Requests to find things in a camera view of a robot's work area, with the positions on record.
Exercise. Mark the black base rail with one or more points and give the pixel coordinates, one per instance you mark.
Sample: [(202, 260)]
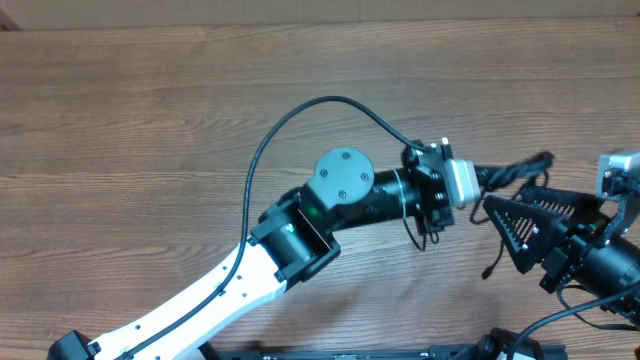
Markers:
[(491, 346)]

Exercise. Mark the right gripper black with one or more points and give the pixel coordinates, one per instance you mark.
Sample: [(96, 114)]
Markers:
[(573, 241)]

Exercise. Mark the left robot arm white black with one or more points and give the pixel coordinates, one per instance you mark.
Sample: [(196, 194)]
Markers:
[(292, 241)]

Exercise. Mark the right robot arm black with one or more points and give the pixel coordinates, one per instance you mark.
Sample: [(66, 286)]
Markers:
[(625, 255)]

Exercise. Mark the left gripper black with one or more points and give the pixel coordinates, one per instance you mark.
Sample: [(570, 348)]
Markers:
[(433, 222)]

